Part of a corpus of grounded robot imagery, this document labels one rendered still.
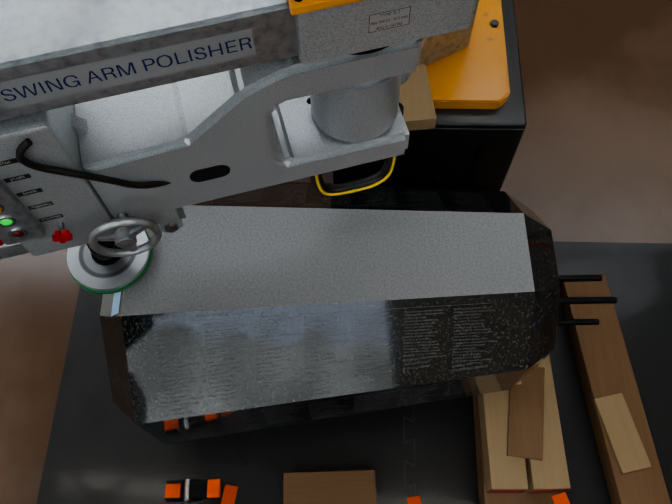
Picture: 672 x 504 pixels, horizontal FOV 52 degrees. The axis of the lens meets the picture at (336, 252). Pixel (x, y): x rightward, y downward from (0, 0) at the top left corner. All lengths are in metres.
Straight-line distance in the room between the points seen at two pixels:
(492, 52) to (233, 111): 1.17
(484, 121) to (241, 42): 1.16
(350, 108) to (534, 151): 1.75
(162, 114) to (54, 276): 1.61
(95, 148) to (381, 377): 0.95
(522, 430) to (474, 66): 1.15
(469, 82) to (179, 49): 1.23
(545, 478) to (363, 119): 1.36
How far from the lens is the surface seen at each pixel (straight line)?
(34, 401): 2.76
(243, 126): 1.32
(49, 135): 1.27
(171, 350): 1.86
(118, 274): 1.83
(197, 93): 1.35
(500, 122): 2.16
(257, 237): 1.85
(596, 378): 2.57
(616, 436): 2.53
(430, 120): 2.03
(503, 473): 2.30
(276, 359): 1.84
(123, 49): 1.12
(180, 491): 2.51
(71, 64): 1.14
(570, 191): 2.98
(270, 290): 1.79
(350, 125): 1.42
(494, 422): 2.32
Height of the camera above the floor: 2.45
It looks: 65 degrees down
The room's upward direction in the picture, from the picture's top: 2 degrees counter-clockwise
